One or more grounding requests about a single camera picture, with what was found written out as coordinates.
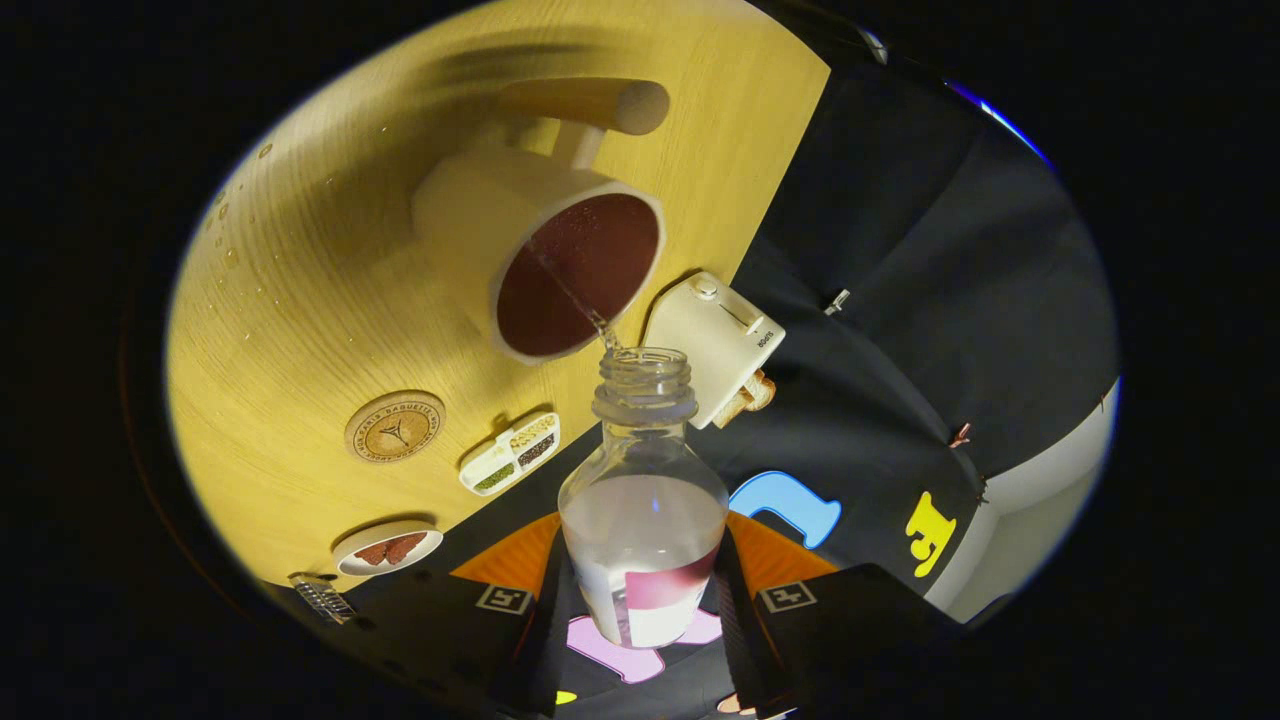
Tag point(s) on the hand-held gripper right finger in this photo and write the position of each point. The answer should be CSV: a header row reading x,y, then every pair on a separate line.
x,y
738,640

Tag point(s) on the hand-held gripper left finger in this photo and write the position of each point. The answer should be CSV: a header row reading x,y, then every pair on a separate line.
x,y
550,650

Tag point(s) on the clear juice bottle red label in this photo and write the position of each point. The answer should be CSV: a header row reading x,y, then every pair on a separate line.
x,y
645,540

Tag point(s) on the round wooden coaster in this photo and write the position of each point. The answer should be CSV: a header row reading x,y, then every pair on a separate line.
x,y
395,428

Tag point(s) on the red meat patty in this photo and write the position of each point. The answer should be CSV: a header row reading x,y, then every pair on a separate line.
x,y
408,546
374,554

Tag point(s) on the white divided grain dish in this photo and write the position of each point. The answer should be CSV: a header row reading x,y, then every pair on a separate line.
x,y
510,455

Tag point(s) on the white round plate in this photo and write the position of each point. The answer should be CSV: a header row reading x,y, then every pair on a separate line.
x,y
352,565

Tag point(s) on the toast slice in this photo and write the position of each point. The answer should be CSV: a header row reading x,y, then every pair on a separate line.
x,y
762,390
735,407

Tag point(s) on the cream toaster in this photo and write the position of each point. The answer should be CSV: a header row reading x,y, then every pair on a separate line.
x,y
705,340

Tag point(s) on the copper cloth clip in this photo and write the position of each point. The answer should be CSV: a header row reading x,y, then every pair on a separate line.
x,y
960,435

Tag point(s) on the silver cloth clip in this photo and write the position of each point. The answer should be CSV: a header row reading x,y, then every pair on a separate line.
x,y
838,300

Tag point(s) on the black backdrop cloth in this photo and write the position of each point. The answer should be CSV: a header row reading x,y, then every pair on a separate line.
x,y
900,300

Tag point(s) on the wooden table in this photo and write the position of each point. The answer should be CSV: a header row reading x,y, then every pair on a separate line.
x,y
330,300

